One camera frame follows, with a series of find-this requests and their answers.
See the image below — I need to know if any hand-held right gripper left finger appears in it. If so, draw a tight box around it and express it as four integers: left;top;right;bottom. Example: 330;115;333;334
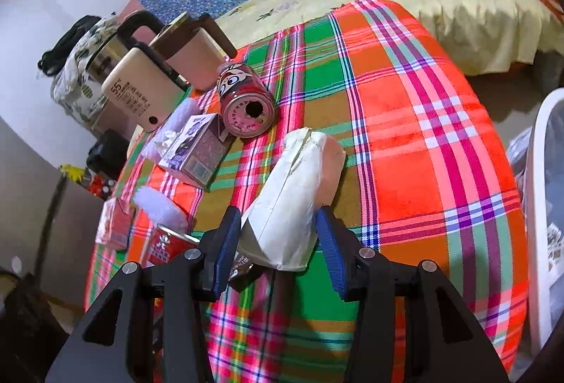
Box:
44;204;243;383

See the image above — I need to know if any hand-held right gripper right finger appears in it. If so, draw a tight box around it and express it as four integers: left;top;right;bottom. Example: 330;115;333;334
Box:
315;206;512;383

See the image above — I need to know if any white paper carton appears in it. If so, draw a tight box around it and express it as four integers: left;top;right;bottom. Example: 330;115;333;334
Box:
238;128;347;273

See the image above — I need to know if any purple printed carton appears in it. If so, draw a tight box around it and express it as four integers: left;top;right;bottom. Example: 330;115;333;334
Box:
158;113;234;190

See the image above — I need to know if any red drink can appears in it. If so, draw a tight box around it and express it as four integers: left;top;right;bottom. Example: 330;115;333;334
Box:
217;61;277;139

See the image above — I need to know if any translucent bin liner bag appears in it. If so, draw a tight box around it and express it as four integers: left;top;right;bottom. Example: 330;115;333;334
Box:
506;125;538;216

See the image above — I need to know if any white trash bin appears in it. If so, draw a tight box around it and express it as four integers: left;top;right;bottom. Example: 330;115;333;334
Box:
507;88;564;362

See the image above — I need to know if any dark small packet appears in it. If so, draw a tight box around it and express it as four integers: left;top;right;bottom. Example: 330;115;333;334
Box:
227;253;265;291

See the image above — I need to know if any red printed packet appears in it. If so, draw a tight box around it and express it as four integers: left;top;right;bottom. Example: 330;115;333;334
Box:
141;224;208;269

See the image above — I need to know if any pink small carton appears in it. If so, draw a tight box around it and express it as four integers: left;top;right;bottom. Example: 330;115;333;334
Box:
94;196;137;249

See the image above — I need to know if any plaid tablecloth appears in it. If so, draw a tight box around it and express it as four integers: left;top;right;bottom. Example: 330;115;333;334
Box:
84;0;529;383

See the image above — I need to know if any black box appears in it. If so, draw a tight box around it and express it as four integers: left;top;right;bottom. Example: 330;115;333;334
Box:
86;130;128;181

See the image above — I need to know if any yellow plastic object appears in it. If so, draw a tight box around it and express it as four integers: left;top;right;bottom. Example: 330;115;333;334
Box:
59;164;86;183

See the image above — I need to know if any cream electric kettle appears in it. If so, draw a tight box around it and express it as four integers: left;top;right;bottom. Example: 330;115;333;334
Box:
100;42;190;132

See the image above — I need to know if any pineapple printed cloth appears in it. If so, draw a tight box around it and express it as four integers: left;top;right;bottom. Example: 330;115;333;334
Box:
50;15;117;124

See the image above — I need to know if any black bag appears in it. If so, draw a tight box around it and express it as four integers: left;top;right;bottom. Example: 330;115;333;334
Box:
37;15;102;73

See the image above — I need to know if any yellow printed bedsheet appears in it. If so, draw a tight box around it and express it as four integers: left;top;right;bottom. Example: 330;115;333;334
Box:
216;0;564;78

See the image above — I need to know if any cream mug with brown handle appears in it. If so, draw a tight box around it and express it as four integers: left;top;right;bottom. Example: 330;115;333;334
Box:
149;12;239;91

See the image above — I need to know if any steel kettle with black handle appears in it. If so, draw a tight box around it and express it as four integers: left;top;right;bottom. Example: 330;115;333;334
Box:
86;10;164;84

